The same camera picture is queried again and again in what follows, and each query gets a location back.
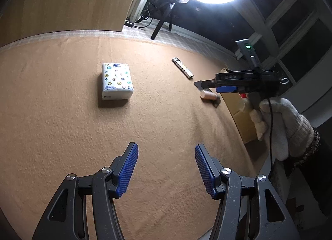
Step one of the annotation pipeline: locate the white window frame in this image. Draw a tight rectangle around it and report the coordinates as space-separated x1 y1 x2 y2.
128 0 332 116

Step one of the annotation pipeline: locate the cardboard box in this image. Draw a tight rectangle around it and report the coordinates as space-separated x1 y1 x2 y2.
220 68 263 144

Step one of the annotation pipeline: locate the white dotted tissue pack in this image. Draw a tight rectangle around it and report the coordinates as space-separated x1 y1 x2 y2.
101 62 134 101

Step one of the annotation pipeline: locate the pink bottle with grey cap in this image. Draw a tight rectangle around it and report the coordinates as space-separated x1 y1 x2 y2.
200 90 221 102

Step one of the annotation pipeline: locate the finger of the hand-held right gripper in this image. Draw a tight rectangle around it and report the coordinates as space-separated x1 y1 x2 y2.
201 79 250 94
215 71 258 85

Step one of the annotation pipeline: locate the large light wooden board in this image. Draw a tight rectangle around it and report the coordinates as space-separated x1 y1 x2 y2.
0 0 156 48

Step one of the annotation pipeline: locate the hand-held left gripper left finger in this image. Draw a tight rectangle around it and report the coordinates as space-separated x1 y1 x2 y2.
31 142 139 240

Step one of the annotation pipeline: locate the person's right hand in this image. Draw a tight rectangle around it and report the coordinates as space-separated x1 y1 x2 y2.
239 97 316 162

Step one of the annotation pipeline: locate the checked grey sheet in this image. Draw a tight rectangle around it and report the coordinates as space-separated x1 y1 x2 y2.
0 25 260 77

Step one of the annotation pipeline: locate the black card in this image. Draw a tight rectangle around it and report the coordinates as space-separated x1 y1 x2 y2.
194 80 221 108

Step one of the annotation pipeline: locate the silver lighter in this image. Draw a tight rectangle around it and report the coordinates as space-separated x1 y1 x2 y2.
172 58 195 80

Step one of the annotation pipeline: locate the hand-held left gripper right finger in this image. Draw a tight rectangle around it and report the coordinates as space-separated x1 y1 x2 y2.
194 144 300 240

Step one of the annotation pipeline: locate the black tripod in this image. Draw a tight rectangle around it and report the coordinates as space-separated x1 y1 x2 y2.
151 0 191 40

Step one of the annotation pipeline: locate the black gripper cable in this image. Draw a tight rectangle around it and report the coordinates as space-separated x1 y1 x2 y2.
268 97 275 170

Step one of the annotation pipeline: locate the person's right forearm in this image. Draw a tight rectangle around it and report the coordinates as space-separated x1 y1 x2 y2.
282 124 332 217

